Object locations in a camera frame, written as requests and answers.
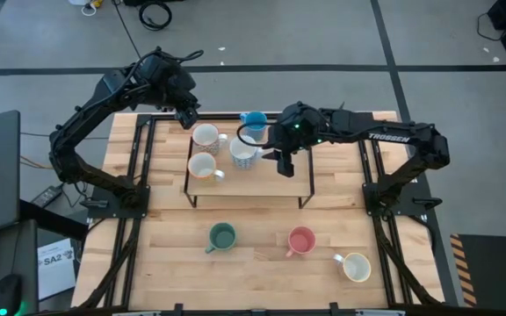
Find black mat hazard stripes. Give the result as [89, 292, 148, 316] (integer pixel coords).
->
[449, 233, 506, 308]

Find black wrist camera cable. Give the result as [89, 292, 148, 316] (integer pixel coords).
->
[134, 48, 205, 67]
[236, 122, 280, 148]

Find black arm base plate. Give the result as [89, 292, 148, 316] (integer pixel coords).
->
[86, 183, 151, 219]
[362, 182, 443, 218]

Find black stand beam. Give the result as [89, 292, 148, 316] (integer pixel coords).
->
[18, 199, 90, 242]

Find white mug blue tile pattern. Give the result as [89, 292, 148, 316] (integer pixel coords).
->
[228, 134, 264, 171]

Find light blue mug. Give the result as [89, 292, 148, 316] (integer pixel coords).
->
[239, 111, 269, 142]

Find thin black floor cable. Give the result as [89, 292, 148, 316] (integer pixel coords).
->
[475, 11, 506, 43]

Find green faceted mug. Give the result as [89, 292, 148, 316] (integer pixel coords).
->
[204, 221, 238, 255]

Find coiled black cable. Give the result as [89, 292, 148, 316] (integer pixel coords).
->
[137, 0, 174, 32]

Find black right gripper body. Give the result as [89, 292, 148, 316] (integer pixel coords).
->
[264, 129, 307, 154]

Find black aluminium table frame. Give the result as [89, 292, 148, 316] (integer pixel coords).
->
[71, 111, 445, 316]

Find white mug small coloured speckles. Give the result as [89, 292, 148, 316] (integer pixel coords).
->
[191, 122, 229, 155]

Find pink faceted mug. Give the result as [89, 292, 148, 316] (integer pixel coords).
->
[285, 226, 317, 258]

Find wooden shelf black metal legs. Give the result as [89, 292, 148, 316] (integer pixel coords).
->
[183, 135, 316, 210]

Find white mug orange leaf pattern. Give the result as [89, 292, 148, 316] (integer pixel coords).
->
[333, 252, 372, 284]

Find black computer mouse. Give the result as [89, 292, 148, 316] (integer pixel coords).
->
[0, 273, 24, 316]

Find grey desk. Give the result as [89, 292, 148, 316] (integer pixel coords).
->
[0, 219, 40, 316]

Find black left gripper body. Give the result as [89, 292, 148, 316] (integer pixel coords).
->
[155, 59, 199, 113]

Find black power brick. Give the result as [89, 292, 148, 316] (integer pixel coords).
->
[31, 184, 64, 209]

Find long black floor cable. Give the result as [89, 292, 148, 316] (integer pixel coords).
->
[111, 0, 144, 61]

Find white mug yellow dots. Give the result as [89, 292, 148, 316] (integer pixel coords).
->
[186, 152, 227, 183]

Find white printed paper sheet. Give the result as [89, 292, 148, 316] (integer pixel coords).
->
[37, 237, 77, 302]

